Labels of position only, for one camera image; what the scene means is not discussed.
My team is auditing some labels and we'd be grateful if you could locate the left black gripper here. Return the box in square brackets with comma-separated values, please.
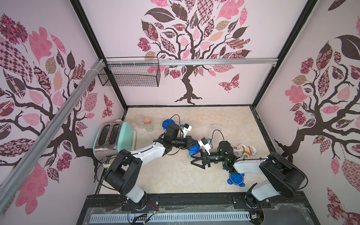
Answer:
[171, 136, 199, 150]

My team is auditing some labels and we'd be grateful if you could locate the blue lid container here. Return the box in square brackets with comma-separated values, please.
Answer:
[187, 145, 201, 159]
[162, 119, 175, 130]

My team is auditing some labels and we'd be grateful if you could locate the detached blue container lid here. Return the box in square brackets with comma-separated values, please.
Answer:
[227, 173, 245, 187]

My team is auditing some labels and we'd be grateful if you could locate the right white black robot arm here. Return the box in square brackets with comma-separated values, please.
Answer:
[191, 141, 308, 209]

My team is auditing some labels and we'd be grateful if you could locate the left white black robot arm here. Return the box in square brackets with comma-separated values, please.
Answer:
[104, 124, 199, 210]

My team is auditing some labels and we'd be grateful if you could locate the small bottle cork lid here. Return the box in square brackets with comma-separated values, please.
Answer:
[144, 118, 154, 132]

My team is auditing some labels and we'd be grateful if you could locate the clear glass tumbler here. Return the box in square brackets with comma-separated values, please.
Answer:
[134, 115, 145, 129]

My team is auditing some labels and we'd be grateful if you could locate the mint chrome toaster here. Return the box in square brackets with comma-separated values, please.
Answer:
[93, 120, 137, 162]

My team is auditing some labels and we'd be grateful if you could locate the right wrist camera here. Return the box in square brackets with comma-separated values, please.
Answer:
[198, 137, 212, 155]

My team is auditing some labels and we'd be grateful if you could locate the black wire basket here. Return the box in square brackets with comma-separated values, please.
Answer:
[98, 56, 161, 87]

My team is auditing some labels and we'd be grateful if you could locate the back aluminium rail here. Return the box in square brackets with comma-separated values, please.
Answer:
[107, 58, 278, 66]

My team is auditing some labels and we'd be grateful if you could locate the aluminium rail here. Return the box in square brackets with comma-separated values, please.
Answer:
[107, 58, 278, 66]
[1, 59, 106, 212]

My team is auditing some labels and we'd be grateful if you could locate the white slotted cable duct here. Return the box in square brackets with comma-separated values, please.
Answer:
[88, 211, 251, 225]

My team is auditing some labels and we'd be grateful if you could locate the black base frame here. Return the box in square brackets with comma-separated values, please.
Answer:
[77, 192, 319, 225]

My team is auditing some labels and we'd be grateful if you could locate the left aluminium rail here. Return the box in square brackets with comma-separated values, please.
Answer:
[1, 59, 106, 212]

